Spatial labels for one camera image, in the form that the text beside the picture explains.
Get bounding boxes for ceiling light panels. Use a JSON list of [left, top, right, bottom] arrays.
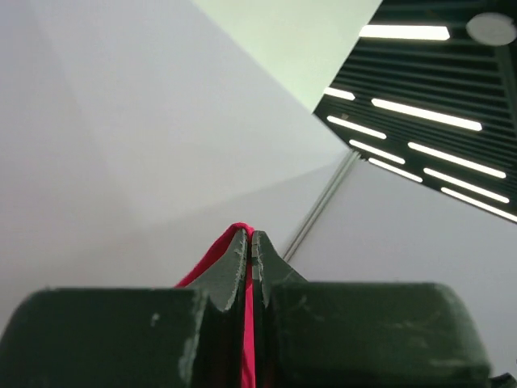
[[314, 1, 516, 221]]

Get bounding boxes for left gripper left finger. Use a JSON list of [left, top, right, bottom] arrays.
[[1, 229, 247, 387]]

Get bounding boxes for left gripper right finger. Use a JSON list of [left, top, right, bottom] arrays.
[[250, 231, 490, 387]]

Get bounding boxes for right aluminium frame post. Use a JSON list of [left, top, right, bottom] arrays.
[[282, 151, 359, 262]]

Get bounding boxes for crimson red polo shirt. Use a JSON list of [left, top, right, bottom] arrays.
[[175, 222, 256, 388]]

